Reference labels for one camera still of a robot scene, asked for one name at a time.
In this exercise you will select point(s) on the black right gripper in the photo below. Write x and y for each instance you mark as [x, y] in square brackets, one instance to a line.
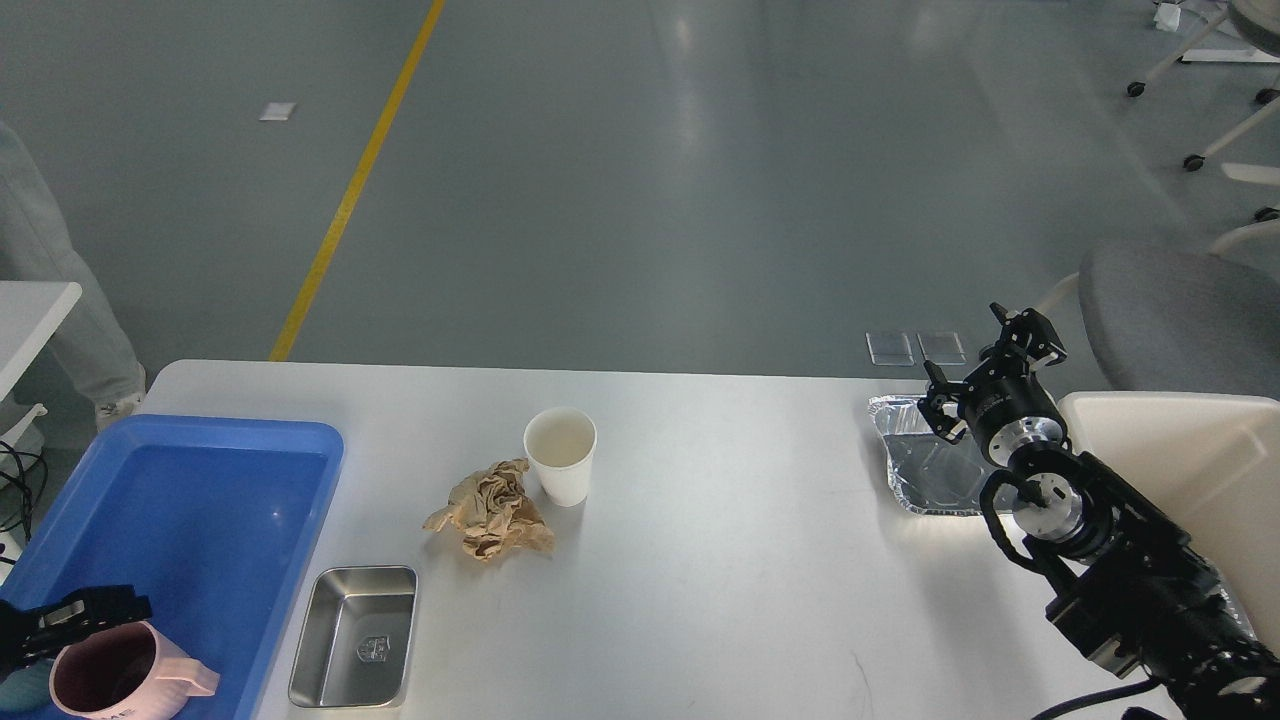
[1008, 407]

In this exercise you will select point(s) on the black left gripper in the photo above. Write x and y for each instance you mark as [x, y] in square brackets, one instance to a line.
[99, 606]

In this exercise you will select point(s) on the pink plastic mug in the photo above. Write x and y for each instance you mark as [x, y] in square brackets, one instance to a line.
[129, 672]

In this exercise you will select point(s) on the aluminium foil tray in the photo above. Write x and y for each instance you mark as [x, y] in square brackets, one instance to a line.
[928, 475]

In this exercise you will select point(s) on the stainless steel rectangular tray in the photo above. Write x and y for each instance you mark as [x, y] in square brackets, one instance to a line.
[356, 638]

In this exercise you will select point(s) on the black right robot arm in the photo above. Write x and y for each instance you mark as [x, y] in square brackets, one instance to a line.
[1129, 589]

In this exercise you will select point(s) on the teal ceramic cup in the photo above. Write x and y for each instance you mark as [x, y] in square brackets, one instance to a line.
[26, 690]

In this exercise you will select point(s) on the blue plastic tray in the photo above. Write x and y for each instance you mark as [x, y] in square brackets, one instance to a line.
[212, 519]

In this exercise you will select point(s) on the cream plastic bin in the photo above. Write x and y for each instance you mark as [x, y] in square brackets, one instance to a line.
[1210, 462]

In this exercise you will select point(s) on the crumpled brown paper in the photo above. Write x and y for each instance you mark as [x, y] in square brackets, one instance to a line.
[492, 514]

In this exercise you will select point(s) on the white paper cup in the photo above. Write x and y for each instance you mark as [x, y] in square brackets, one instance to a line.
[560, 443]

